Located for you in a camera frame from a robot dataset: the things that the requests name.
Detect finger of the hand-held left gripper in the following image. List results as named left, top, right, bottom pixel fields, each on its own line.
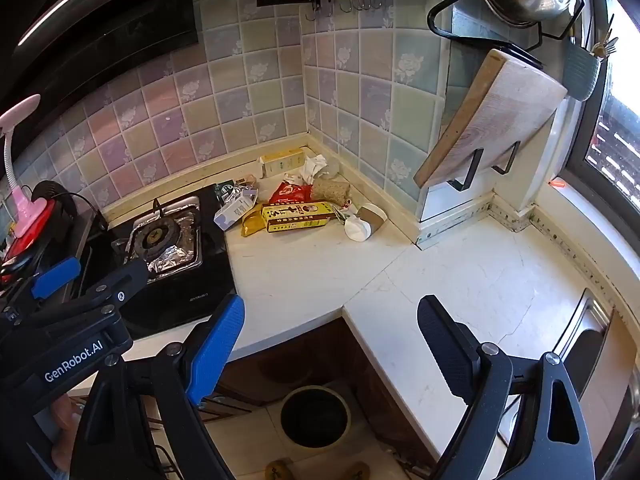
left=20, top=258, right=150, bottom=328
left=0, top=256, right=82, bottom=321

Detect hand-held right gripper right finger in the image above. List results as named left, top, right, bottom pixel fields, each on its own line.
left=417, top=295, right=596, bottom=480

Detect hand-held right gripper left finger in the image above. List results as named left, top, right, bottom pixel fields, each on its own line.
left=75, top=294, right=246, bottom=480

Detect gold wrapper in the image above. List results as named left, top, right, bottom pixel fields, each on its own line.
left=241, top=207, right=266, bottom=238

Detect white blue milk carton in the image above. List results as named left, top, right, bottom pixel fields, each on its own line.
left=214, top=187, right=259, bottom=231

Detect dark green packet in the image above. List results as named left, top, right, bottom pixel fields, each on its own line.
left=215, top=180, right=246, bottom=206

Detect long yellow box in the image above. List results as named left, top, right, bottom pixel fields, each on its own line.
left=261, top=201, right=335, bottom=234

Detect brown sleeved paper cup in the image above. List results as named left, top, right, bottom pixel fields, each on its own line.
left=344, top=202, right=389, bottom=244

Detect red snack packet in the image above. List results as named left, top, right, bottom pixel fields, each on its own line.
left=270, top=182, right=314, bottom=206

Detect tan loofah sponge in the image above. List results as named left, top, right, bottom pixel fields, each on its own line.
left=311, top=178, right=351, bottom=206

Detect cream yellow carton box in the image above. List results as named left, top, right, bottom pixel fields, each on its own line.
left=258, top=148, right=307, bottom=179

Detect white paper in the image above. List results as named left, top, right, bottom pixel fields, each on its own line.
left=300, top=155, right=329, bottom=186

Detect person's left hand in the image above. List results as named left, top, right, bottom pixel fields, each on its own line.
left=51, top=395, right=87, bottom=469

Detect red round object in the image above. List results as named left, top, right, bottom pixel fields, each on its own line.
left=0, top=199, right=57, bottom=263

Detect gas burner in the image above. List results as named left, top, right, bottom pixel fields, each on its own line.
left=135, top=220, right=173, bottom=261

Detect black gas stove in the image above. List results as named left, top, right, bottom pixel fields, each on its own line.
left=75, top=182, right=238, bottom=328

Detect pink clip desk lamp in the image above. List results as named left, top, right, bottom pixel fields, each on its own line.
left=0, top=94, right=56, bottom=238

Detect black round appliance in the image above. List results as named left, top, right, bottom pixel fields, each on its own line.
left=31, top=180, right=79, bottom=221

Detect steel sink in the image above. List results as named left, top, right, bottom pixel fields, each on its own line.
left=500, top=287, right=640, bottom=480

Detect wooden cutting board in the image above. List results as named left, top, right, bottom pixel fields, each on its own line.
left=412, top=49, right=568, bottom=188

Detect black range hood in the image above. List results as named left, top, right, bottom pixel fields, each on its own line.
left=0, top=0, right=201, bottom=128

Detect grey utensil holder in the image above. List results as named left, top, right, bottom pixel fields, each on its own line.
left=565, top=42, right=603, bottom=102

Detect utensils in holder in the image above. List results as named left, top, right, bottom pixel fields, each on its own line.
left=592, top=15, right=619, bottom=59

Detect black cutting board bracket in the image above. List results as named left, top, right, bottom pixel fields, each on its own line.
left=446, top=141, right=522, bottom=194

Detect dark window frame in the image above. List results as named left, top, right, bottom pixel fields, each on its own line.
left=559, top=0, right=640, bottom=241

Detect black wire pot holder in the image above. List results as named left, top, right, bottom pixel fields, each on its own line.
left=427, top=0, right=587, bottom=56

